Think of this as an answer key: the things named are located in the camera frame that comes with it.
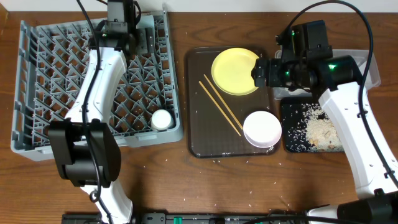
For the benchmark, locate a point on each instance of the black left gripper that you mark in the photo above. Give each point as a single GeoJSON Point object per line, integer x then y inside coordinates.
{"type": "Point", "coordinates": [144, 40]}

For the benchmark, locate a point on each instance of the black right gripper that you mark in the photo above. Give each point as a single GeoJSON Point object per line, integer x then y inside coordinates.
{"type": "Point", "coordinates": [273, 66]}

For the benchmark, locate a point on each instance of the rice food waste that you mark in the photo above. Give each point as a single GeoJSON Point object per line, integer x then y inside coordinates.
{"type": "Point", "coordinates": [320, 129]}

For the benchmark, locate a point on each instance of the pink bowl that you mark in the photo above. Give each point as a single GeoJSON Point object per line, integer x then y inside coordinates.
{"type": "Point", "coordinates": [262, 129]}

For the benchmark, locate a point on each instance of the white cup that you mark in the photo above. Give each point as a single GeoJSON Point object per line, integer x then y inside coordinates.
{"type": "Point", "coordinates": [161, 120]}

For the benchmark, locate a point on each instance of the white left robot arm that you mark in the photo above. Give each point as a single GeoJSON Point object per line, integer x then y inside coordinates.
{"type": "Point", "coordinates": [84, 148]}

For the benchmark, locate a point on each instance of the black waste tray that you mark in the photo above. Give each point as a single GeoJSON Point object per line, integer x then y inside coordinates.
{"type": "Point", "coordinates": [298, 130]}

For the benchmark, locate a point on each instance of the grey dishwasher rack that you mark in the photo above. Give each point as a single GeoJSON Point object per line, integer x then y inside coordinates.
{"type": "Point", "coordinates": [59, 77]}

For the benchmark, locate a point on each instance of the clear plastic bin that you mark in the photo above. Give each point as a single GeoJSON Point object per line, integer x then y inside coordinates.
{"type": "Point", "coordinates": [360, 56]}

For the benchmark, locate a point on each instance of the yellow plate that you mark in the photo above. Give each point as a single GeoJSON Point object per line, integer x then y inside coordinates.
{"type": "Point", "coordinates": [231, 71]}

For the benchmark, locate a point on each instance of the wooden chopstick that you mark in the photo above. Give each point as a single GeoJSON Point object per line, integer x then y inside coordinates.
{"type": "Point", "coordinates": [223, 102]}
{"type": "Point", "coordinates": [219, 108]}

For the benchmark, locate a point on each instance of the dark brown serving tray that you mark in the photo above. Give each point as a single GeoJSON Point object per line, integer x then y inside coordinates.
{"type": "Point", "coordinates": [210, 135]}

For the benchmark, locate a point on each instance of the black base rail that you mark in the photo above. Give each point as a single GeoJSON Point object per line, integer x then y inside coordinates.
{"type": "Point", "coordinates": [163, 217]}

